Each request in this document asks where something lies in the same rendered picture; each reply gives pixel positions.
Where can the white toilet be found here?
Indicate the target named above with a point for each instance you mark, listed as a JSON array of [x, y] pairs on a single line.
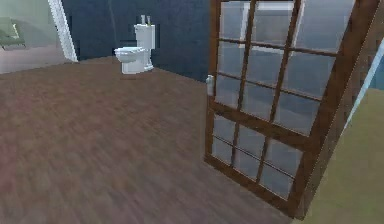
[[136, 53]]

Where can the dark bottle with yellow base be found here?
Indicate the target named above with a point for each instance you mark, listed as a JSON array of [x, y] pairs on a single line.
[[148, 20]]

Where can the grey bottle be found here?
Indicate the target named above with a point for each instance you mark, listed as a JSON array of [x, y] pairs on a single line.
[[143, 19]]

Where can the brown glass-paned room door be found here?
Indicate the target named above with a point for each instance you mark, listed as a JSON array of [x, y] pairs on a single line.
[[330, 110]]

